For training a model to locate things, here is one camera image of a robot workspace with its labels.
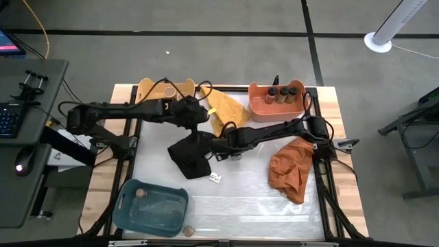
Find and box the black cloth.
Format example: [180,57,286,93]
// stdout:
[167,130,224,180]

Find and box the teal plastic bin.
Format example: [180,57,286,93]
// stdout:
[112,178,190,238]

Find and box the yellow cloth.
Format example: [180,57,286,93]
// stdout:
[200,86,252,138]

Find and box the orange plastic bin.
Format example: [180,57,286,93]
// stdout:
[247,80,307,124]

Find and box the orange cloth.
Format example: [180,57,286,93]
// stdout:
[267,137,315,205]

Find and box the white paper sheet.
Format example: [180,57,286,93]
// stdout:
[46,128,93,173]

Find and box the black clamp stand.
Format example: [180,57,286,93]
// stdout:
[10,69,49,104]

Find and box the black computer mouse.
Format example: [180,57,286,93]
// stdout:
[14,148,38,178]

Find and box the tower fan white round base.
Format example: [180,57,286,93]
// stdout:
[363,0,429,54]

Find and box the black keyboard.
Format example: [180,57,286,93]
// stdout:
[0,102,24,139]

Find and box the dark metal side desk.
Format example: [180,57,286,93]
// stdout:
[377,85,439,200]

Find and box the computer screen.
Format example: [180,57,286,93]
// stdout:
[0,29,27,58]

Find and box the grey desk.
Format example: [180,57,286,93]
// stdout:
[0,58,69,230]

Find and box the black metal table frame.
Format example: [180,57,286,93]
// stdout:
[80,84,368,246]

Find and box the yellow cable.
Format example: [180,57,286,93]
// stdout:
[22,0,51,60]

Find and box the white power cable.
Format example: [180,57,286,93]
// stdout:
[390,42,439,60]

